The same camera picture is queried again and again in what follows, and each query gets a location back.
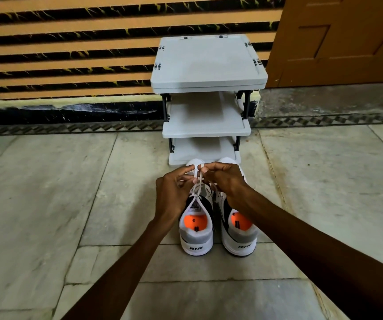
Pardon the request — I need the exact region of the person's left hand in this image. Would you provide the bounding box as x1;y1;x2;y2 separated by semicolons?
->
154;165;196;222

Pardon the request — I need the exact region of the person's right hand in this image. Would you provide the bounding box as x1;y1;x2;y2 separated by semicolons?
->
198;162;252;210

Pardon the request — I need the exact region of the white shoelace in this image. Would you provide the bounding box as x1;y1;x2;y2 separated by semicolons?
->
189;164;208;199

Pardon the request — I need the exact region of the person's right forearm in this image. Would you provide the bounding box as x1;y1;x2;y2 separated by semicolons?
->
233;188;383;320

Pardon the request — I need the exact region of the person's left forearm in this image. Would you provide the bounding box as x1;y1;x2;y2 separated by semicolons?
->
61;215;181;320

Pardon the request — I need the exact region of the white sneaker with orange insole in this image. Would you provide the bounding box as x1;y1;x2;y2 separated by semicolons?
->
211;157;258;257
178;158;214;256

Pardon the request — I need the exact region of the grey plastic shoe rack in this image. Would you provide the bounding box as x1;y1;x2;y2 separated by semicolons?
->
150;34;269;168

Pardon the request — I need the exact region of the brown wooden door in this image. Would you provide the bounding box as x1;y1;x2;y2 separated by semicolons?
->
265;0;383;88

